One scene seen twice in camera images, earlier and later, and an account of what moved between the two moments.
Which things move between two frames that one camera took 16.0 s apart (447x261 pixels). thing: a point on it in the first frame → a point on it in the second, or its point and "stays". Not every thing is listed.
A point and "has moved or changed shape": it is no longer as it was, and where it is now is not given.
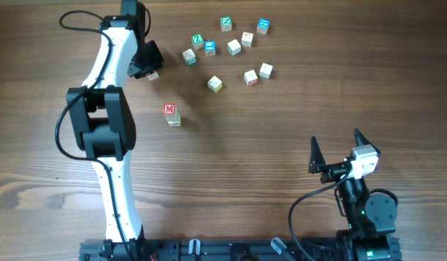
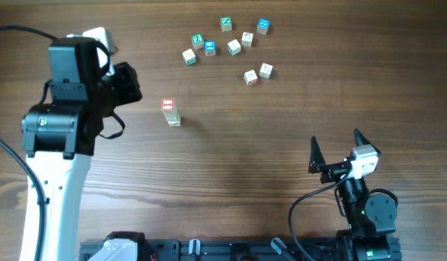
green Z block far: [226, 24] stays
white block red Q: [250, 78] stays
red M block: [170, 109] has moved or changed shape
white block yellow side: [215, 84] → [173, 119]
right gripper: [317, 160] stays
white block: [174, 124] stays
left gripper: [141, 72] → [128, 76]
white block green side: [234, 47] stays
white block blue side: [265, 72] stays
